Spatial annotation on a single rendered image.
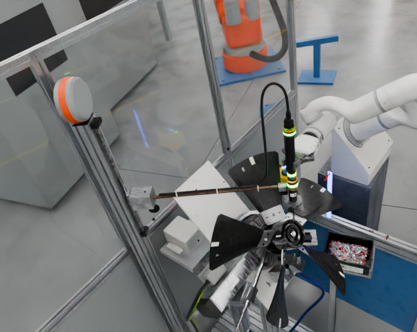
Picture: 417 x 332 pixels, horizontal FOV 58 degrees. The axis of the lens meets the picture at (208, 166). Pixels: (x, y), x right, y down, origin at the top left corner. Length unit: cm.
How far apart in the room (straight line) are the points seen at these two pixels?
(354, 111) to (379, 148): 80
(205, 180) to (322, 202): 53
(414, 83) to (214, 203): 91
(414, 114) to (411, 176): 183
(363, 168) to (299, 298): 111
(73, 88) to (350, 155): 142
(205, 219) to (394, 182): 228
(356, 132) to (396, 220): 136
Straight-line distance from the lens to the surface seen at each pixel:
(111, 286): 203
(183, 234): 197
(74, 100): 131
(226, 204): 173
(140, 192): 158
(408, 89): 143
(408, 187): 360
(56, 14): 408
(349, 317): 277
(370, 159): 218
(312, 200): 174
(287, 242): 153
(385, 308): 253
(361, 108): 148
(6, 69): 140
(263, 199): 158
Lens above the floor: 242
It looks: 39 degrees down
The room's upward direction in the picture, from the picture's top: 14 degrees counter-clockwise
